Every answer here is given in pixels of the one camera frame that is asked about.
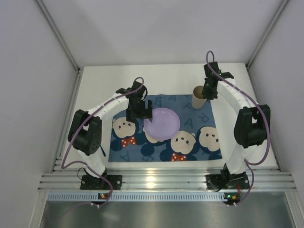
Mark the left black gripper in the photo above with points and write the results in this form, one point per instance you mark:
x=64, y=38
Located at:
x=138, y=112

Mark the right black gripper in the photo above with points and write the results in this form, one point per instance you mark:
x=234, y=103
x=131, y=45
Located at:
x=208, y=93

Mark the beige paper cup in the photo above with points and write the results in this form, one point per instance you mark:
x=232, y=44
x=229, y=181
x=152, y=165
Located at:
x=197, y=101

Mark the lilac plastic plate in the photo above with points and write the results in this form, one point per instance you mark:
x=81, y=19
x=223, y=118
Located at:
x=165, y=124

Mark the blue bear print placemat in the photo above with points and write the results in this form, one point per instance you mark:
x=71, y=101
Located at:
x=177, y=132

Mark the blue plastic spoon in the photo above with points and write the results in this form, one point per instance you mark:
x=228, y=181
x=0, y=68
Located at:
x=103, y=152

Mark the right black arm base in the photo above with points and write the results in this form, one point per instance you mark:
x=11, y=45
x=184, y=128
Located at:
x=217, y=182

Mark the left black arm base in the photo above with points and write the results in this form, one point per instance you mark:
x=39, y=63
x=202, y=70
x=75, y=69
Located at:
x=89, y=182

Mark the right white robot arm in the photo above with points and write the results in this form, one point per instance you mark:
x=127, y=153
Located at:
x=252, y=126

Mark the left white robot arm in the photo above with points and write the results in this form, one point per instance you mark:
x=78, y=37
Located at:
x=85, y=134

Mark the perforated metal cable tray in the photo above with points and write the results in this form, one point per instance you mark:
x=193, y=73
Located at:
x=143, y=196

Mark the right aluminium frame post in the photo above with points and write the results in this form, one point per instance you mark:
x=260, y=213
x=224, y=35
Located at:
x=266, y=34

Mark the aluminium frame post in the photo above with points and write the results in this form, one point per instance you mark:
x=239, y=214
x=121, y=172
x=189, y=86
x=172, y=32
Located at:
x=50, y=21
x=266, y=34

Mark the aluminium mounting rail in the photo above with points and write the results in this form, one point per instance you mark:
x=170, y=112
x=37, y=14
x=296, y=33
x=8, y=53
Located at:
x=192, y=177

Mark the left aluminium frame post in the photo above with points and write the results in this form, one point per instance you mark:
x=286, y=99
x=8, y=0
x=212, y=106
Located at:
x=50, y=21

